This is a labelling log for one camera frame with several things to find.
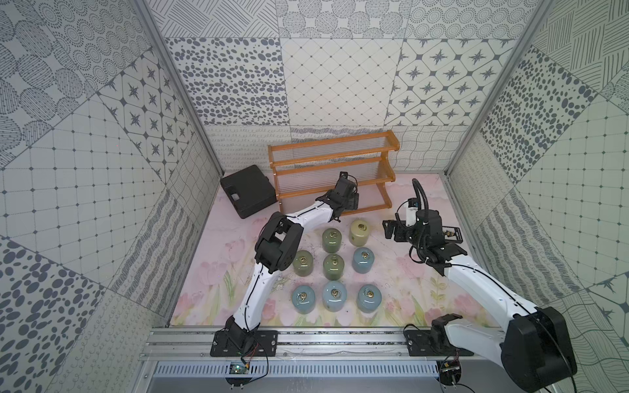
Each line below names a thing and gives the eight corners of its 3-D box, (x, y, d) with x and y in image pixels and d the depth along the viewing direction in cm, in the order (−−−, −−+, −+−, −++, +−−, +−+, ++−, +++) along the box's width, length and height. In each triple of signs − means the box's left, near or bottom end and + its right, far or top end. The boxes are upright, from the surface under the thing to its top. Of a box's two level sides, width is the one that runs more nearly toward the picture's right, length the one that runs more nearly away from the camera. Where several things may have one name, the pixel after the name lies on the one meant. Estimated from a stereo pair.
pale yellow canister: (349, 246, 97) (351, 234, 90) (348, 231, 101) (350, 219, 95) (367, 246, 97) (371, 234, 90) (365, 231, 101) (368, 219, 95)
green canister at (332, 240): (322, 253, 95) (322, 243, 89) (322, 238, 100) (322, 228, 94) (341, 253, 95) (343, 243, 89) (341, 238, 100) (342, 228, 94)
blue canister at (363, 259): (352, 273, 91) (355, 263, 84) (351, 257, 95) (353, 246, 88) (372, 273, 91) (376, 263, 84) (369, 257, 95) (373, 246, 88)
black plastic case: (241, 221, 103) (238, 215, 100) (221, 185, 117) (217, 178, 113) (281, 201, 111) (280, 194, 107) (258, 169, 124) (256, 162, 120)
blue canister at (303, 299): (294, 313, 82) (291, 306, 74) (295, 293, 86) (292, 283, 79) (315, 313, 82) (314, 306, 74) (315, 293, 86) (315, 283, 79)
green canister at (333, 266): (323, 280, 88) (323, 272, 82) (323, 262, 93) (323, 253, 87) (344, 280, 88) (345, 272, 82) (343, 262, 93) (344, 253, 87)
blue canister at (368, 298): (357, 313, 82) (360, 305, 75) (355, 292, 87) (358, 283, 80) (378, 313, 82) (383, 305, 75) (375, 292, 87) (380, 283, 80)
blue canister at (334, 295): (323, 311, 82) (323, 303, 75) (323, 288, 87) (323, 278, 80) (344, 311, 82) (346, 303, 75) (343, 288, 87) (345, 278, 80)
